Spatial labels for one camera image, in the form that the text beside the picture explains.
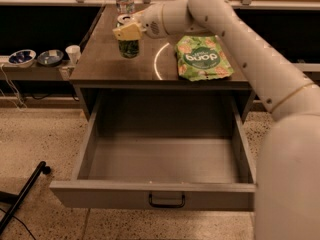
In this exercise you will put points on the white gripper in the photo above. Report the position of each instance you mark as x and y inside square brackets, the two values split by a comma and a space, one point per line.
[152, 20]

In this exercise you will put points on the green soda can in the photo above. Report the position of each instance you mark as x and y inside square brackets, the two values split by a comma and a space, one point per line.
[127, 49]

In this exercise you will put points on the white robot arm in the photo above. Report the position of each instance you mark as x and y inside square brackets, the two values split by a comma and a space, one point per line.
[287, 197]

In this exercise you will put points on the grey cabinet with dark top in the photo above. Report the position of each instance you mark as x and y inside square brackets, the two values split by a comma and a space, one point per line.
[102, 67]

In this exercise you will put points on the open grey top drawer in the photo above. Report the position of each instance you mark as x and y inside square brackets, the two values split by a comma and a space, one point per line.
[135, 145]

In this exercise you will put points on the clear plastic water bottle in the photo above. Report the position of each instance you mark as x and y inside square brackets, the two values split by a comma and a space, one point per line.
[125, 6]

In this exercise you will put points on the white paper cup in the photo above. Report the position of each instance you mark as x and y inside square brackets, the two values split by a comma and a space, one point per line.
[74, 53]

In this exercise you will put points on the green snack chip bag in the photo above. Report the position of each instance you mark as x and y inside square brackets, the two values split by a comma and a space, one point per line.
[202, 58]

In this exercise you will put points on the grey blue shallow bowl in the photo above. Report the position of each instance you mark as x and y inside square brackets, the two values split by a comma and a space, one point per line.
[50, 58]

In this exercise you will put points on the low side shelf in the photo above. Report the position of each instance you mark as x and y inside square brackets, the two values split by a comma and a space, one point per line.
[37, 72]

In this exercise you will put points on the blue patterned bowl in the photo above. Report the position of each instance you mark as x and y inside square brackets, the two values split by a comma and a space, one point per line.
[23, 58]

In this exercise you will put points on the black metal stand leg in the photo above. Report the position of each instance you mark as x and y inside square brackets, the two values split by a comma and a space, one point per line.
[15, 200]

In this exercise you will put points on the black drawer handle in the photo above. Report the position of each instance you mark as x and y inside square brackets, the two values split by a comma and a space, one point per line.
[163, 201]

